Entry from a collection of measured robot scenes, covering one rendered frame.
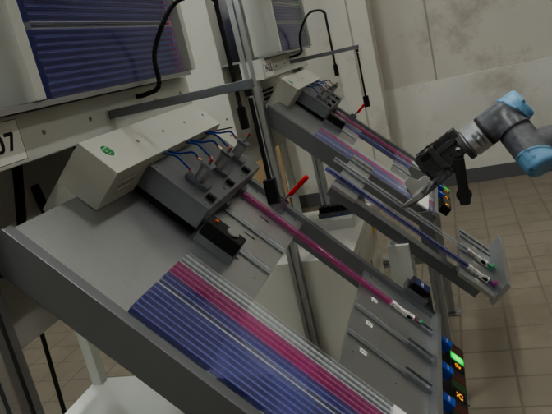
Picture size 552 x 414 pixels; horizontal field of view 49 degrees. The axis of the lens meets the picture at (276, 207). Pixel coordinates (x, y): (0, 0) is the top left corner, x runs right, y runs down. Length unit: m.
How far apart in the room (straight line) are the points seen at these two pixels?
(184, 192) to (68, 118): 0.23
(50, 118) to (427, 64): 4.47
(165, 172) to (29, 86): 0.30
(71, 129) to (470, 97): 4.48
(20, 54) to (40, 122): 0.11
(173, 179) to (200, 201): 0.06
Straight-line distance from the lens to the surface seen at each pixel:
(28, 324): 1.15
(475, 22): 5.25
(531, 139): 1.41
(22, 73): 0.93
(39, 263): 0.86
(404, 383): 1.17
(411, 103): 5.28
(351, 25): 5.02
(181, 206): 1.09
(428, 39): 5.25
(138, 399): 1.67
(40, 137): 0.97
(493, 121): 1.45
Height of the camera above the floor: 1.37
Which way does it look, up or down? 14 degrees down
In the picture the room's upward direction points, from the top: 13 degrees counter-clockwise
